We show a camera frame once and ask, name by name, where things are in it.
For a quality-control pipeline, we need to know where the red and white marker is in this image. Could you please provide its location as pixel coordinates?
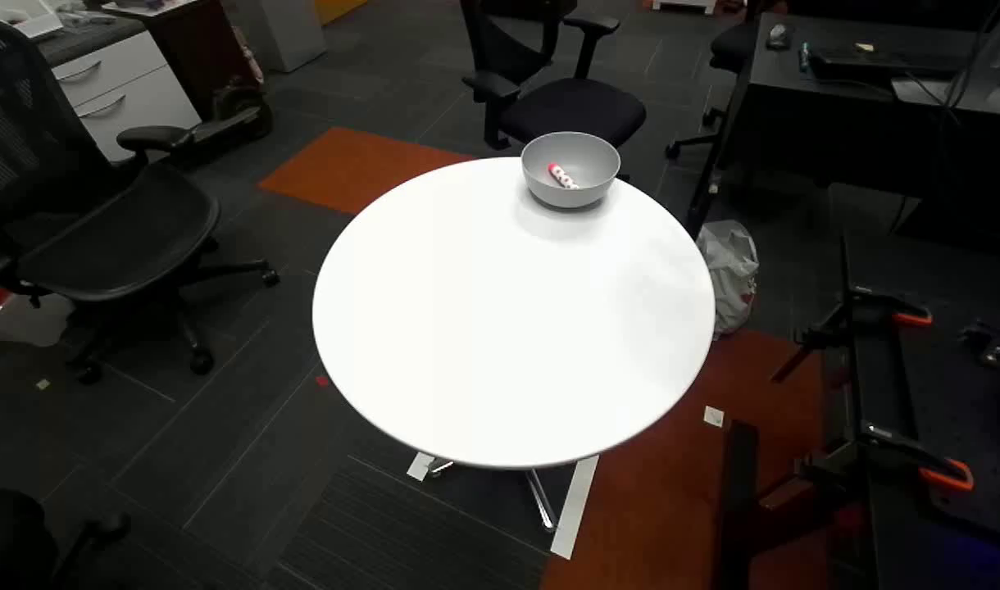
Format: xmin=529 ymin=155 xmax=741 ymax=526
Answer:
xmin=549 ymin=165 xmax=575 ymax=186

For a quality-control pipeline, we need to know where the grey bowl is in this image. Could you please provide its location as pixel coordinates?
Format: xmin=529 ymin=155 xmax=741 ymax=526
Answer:
xmin=521 ymin=132 xmax=624 ymax=209

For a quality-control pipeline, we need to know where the round white table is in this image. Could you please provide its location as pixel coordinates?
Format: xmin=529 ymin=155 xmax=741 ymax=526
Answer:
xmin=310 ymin=158 xmax=714 ymax=556

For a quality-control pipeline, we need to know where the white plastic bag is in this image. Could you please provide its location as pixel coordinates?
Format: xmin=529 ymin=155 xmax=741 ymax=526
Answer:
xmin=698 ymin=220 xmax=759 ymax=333

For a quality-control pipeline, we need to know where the black padded office chair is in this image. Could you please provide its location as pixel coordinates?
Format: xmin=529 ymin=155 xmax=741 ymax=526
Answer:
xmin=460 ymin=0 xmax=647 ymax=146

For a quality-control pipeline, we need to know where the black desk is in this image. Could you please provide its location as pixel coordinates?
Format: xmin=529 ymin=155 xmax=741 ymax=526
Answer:
xmin=685 ymin=6 xmax=1000 ymax=228

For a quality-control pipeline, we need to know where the white drawer cabinet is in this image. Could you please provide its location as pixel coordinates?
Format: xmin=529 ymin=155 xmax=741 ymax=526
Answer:
xmin=43 ymin=33 xmax=200 ymax=160

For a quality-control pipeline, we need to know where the black mesh office chair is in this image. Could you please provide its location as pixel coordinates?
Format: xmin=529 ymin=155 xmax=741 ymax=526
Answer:
xmin=0 ymin=24 xmax=279 ymax=385

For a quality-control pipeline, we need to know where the orange-handled black clamp upper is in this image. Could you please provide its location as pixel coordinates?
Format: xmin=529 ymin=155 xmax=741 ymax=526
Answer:
xmin=775 ymin=285 xmax=935 ymax=385

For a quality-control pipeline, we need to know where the orange-handled black clamp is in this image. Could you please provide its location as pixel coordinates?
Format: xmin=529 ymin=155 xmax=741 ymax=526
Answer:
xmin=775 ymin=285 xmax=935 ymax=385
xmin=799 ymin=420 xmax=974 ymax=495

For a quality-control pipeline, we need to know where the orange-handled black clamp lower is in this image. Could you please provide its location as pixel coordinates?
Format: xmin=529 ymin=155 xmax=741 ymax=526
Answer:
xmin=799 ymin=420 xmax=974 ymax=495

